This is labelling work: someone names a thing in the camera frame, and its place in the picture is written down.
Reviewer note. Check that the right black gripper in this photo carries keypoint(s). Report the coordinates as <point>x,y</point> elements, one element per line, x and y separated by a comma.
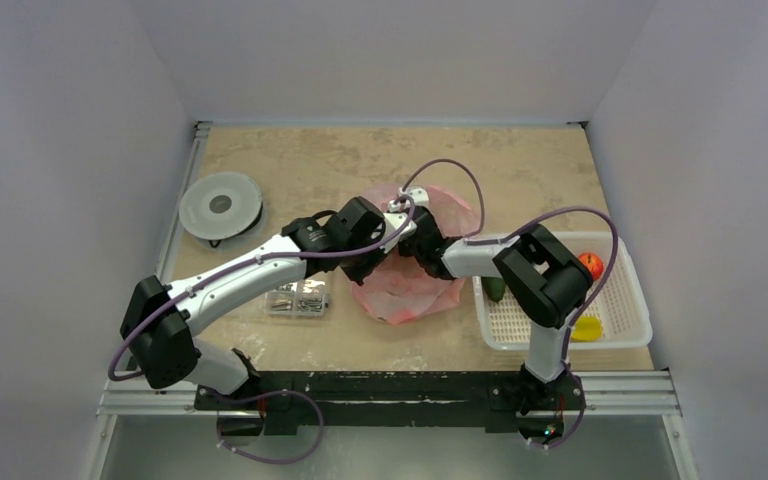
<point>425,248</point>

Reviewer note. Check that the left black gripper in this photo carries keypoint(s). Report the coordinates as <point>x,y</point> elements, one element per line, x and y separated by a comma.
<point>358,275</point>

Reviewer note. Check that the pink plastic bag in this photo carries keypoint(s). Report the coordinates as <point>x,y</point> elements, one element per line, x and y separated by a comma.
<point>399,290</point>

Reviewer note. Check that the green fake fruit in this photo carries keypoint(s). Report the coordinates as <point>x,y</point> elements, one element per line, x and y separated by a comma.
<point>494,288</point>

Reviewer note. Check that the red fake fruit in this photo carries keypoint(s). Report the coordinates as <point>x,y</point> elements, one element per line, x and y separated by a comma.
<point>593,263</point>

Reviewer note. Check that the yellow fake fruit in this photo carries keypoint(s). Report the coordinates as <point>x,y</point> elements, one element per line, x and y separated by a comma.
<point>587,329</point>

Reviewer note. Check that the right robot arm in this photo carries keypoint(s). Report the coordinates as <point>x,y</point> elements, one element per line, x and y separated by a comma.
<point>546,279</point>

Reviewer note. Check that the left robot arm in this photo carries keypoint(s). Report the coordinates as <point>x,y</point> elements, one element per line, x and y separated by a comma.
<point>163,321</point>

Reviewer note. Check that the clear screw organizer box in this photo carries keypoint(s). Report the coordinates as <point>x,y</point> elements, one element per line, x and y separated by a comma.
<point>305,298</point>

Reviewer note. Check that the white round disc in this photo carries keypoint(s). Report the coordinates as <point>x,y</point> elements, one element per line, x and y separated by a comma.
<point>221,206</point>

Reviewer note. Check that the white perforated plastic basket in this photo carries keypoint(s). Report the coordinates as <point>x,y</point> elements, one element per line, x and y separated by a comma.
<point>620,306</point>

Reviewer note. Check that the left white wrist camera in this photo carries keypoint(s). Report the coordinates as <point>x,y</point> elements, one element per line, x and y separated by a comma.
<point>397,226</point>

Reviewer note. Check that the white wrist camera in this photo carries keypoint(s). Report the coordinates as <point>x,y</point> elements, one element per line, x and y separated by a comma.
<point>417,196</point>
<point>397,226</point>

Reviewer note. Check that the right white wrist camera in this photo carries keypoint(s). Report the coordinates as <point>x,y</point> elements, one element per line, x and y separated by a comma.
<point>417,196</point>

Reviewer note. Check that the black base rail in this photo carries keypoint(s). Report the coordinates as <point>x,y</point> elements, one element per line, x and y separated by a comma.
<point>495,401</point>

